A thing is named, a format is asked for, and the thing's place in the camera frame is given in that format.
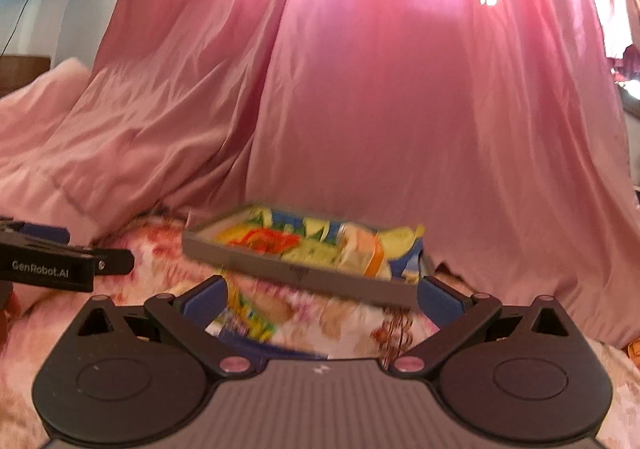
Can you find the pink satin curtain sheet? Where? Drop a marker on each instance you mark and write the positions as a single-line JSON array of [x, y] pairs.
[[495, 124]]

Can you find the cream orange snack packet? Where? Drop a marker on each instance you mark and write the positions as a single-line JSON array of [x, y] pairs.
[[361, 251]]

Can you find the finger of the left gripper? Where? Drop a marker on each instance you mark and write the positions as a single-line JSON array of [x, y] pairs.
[[40, 231], [103, 262]]

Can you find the floral pink bed cover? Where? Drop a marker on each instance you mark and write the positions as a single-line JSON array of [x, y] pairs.
[[304, 321]]

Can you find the grey painted cardboard box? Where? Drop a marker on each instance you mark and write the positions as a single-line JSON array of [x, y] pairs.
[[291, 247]]

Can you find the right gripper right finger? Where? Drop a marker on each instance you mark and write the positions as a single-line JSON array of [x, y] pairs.
[[461, 321]]

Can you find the yellow purple biscuit packet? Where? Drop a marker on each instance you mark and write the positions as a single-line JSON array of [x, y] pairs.
[[241, 327]]

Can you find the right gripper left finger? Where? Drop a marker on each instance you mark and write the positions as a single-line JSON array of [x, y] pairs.
[[185, 318]]

